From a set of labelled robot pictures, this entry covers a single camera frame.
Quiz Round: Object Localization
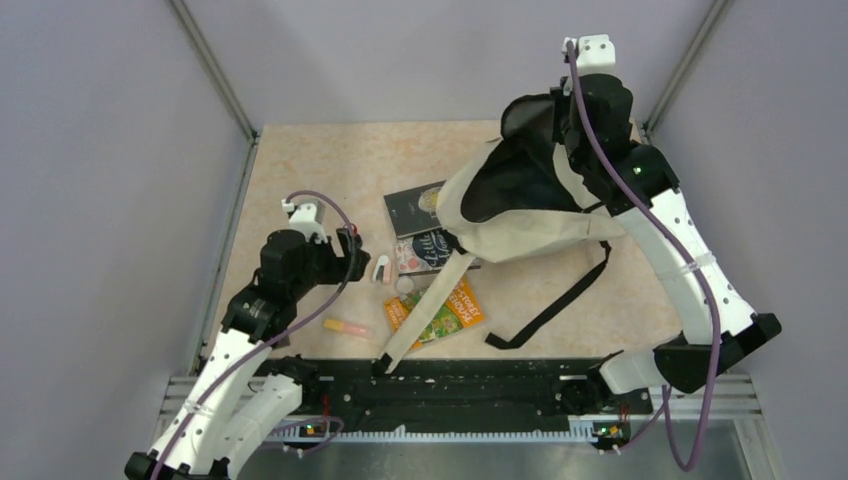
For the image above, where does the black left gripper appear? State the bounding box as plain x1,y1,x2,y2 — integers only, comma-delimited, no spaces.
290,227,370,298

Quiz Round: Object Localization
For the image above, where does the cream canvas backpack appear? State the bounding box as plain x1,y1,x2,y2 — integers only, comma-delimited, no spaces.
373,94,624,375

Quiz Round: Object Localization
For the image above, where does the black Moon and Sixpence book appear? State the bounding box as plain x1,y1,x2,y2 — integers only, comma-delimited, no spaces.
383,181,445,239

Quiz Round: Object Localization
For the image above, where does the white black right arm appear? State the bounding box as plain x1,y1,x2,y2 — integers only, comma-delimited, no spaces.
551,74,782,412

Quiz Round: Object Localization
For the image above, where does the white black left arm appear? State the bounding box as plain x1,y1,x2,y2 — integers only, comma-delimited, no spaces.
124,224,370,479

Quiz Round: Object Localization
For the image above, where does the yellow pink highlighter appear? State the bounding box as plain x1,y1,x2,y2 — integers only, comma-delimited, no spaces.
322,318,373,339

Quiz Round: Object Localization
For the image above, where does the small round clear cap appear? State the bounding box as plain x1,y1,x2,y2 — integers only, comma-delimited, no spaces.
395,276,416,295

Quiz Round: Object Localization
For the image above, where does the Little Women floral book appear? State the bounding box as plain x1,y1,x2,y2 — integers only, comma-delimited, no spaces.
395,229,453,277

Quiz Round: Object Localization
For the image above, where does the orange green storey treehouse book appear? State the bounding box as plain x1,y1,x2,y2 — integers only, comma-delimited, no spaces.
383,276,486,351

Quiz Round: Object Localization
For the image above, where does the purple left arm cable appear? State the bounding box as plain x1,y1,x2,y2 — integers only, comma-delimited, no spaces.
148,190,359,480

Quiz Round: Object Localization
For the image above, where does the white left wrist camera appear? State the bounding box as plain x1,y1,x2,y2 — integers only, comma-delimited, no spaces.
281,199,328,244

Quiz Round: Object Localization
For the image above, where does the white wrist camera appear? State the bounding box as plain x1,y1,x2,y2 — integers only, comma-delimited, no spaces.
281,199,328,244
562,34,616,76

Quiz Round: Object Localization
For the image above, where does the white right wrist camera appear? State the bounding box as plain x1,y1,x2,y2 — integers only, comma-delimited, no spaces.
562,34,616,76

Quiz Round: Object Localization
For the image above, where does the aluminium frame rail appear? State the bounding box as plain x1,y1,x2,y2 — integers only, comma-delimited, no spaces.
165,0,258,144

